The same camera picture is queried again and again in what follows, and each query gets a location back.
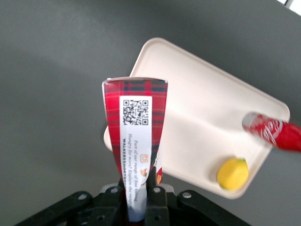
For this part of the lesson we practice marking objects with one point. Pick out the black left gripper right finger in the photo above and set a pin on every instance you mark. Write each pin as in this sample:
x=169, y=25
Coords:
x=156, y=207

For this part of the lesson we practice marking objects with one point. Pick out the yellow lemon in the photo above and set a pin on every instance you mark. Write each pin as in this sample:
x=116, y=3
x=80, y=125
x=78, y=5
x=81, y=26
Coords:
x=232, y=174

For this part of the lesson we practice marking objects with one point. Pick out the red tartan cookie box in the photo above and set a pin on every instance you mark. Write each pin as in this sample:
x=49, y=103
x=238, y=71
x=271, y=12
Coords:
x=135, y=131

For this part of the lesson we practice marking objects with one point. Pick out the red cola can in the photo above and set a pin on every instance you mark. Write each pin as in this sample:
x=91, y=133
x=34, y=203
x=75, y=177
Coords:
x=275, y=131

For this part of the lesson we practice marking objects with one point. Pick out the cream rectangular tray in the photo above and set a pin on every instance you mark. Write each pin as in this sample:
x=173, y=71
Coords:
x=200, y=106

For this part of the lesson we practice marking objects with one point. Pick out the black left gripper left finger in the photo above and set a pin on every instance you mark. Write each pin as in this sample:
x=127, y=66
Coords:
x=110, y=207

